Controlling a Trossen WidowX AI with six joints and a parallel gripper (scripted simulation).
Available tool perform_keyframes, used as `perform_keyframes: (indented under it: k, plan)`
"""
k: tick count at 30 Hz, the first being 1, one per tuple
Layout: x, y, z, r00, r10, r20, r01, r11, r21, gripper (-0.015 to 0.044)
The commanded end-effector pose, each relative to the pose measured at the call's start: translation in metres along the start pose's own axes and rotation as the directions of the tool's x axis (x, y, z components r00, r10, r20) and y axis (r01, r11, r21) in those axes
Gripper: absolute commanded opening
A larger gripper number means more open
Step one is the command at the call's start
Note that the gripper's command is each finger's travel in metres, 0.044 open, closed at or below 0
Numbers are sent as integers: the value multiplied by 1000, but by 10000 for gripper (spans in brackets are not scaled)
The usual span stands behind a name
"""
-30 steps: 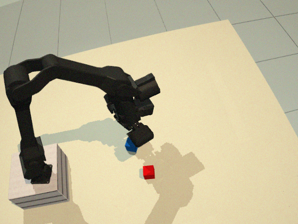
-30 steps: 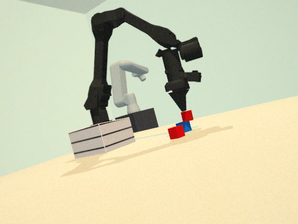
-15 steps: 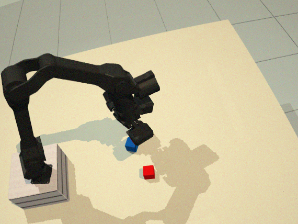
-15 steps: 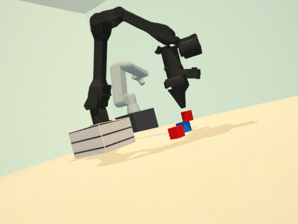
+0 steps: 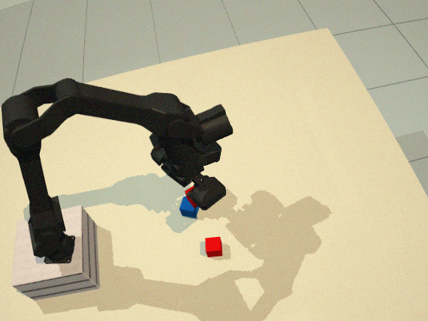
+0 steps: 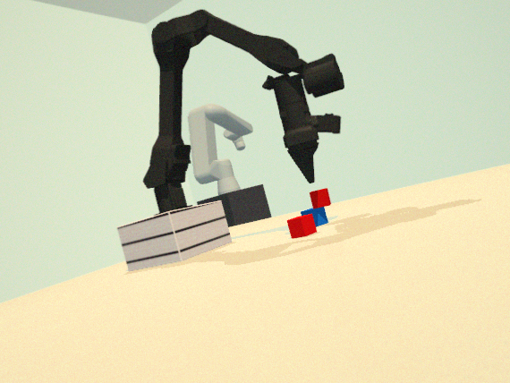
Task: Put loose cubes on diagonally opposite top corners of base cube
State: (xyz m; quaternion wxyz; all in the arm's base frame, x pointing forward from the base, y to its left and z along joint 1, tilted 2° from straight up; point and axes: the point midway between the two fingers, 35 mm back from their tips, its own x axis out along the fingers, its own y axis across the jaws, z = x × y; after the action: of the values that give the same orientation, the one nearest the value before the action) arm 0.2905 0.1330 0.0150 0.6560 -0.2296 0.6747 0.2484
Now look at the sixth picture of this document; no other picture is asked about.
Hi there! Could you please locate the blue cube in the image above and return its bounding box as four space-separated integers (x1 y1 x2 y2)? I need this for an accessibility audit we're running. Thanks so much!
301 207 328 226

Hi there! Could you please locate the red cube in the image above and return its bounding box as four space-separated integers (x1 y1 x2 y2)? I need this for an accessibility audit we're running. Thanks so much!
310 188 331 209
287 214 317 239

